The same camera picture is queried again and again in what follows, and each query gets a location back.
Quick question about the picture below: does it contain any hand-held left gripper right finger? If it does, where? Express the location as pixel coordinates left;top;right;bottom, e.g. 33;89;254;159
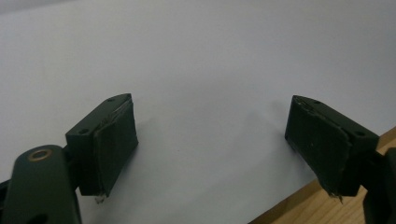
284;94;380;200

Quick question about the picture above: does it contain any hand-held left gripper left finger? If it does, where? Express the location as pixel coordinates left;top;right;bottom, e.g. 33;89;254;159
64;92;140;198

